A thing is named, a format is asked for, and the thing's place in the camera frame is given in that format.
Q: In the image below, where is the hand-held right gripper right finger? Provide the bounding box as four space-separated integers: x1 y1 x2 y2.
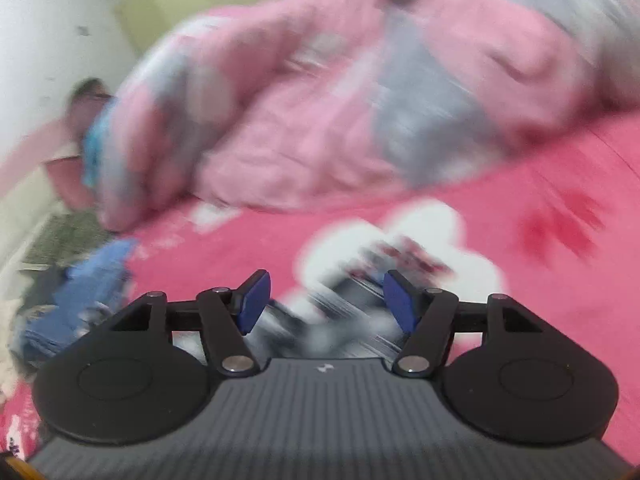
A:
382 269 543 378

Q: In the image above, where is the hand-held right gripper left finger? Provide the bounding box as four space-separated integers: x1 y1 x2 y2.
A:
111 269 272 377

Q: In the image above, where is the black white plaid shirt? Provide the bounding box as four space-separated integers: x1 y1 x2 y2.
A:
255 280 416 361

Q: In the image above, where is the pink flower print blanket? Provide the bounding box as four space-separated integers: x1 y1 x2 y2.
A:
0 110 640 461

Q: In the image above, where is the blue cloth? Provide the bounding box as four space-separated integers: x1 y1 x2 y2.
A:
15 237 140 367

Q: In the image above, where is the pink grey floral quilt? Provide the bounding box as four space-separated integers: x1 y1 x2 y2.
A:
85 0 640 233

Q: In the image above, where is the green patterned cloth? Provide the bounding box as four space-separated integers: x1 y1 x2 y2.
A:
22 209 113 267

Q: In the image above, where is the teal striped pillow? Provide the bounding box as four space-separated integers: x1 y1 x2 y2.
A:
81 102 118 188

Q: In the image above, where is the pink white headboard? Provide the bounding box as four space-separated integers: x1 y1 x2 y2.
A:
0 119 77 193

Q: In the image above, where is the yellow-green wardrobe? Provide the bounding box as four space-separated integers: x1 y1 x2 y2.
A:
112 0 273 57

